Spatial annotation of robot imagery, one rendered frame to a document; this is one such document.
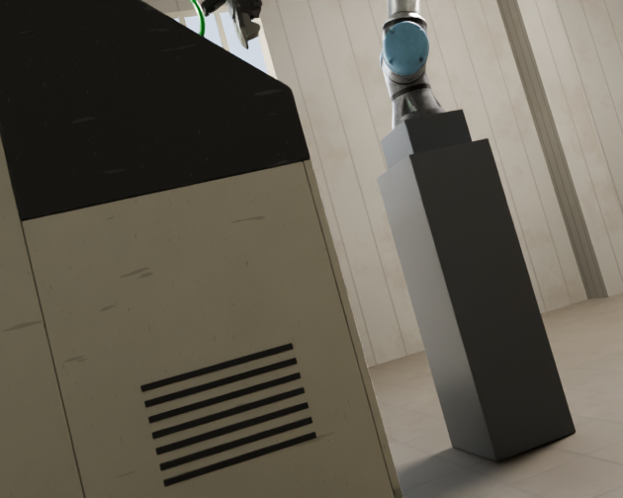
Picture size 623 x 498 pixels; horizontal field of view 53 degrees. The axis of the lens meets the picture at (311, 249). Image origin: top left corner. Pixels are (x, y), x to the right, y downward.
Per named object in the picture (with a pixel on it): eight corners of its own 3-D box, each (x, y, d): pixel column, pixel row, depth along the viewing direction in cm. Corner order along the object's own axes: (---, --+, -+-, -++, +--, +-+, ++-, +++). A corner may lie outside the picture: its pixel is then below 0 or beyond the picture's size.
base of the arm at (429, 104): (431, 129, 184) (422, 98, 185) (456, 111, 170) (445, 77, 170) (386, 138, 180) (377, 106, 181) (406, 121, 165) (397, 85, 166)
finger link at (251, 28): (265, 41, 166) (256, 9, 167) (244, 44, 165) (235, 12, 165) (264, 45, 169) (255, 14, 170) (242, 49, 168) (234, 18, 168)
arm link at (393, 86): (429, 92, 181) (416, 48, 182) (432, 77, 167) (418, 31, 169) (390, 104, 182) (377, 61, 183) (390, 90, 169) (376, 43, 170)
